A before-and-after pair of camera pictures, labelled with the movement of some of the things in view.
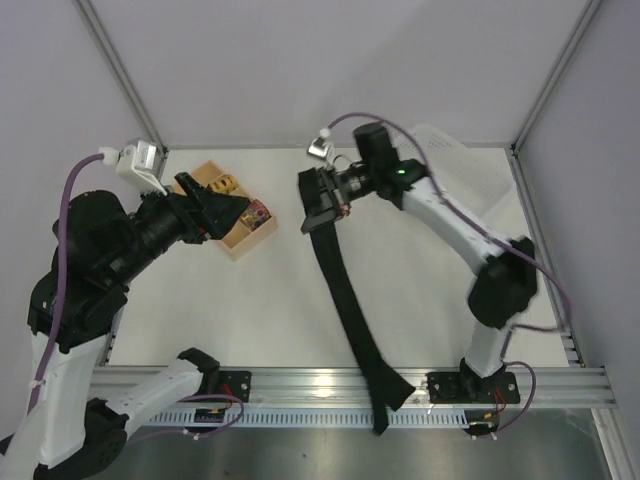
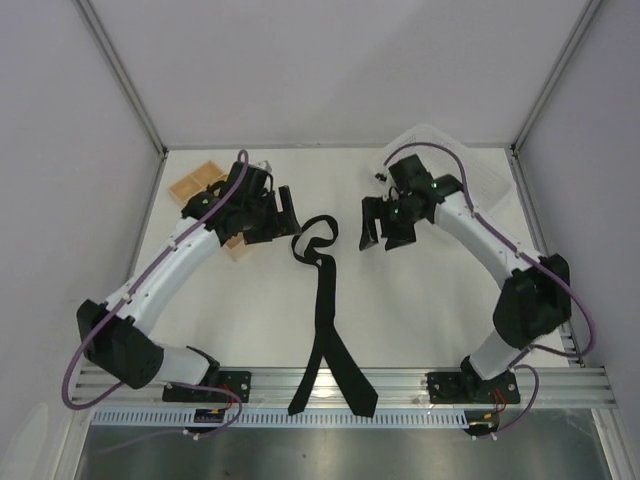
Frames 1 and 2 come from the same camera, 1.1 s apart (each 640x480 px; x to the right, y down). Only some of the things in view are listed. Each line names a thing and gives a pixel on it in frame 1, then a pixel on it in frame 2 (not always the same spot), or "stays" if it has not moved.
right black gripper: x=324 y=198 -> x=386 y=220
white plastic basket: x=461 y=173 stays
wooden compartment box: x=240 y=239 stays
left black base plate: x=236 y=383 stays
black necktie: x=390 y=386 -> x=326 y=350
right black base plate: x=467 y=388 stays
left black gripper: x=187 y=211 -> x=270 y=216
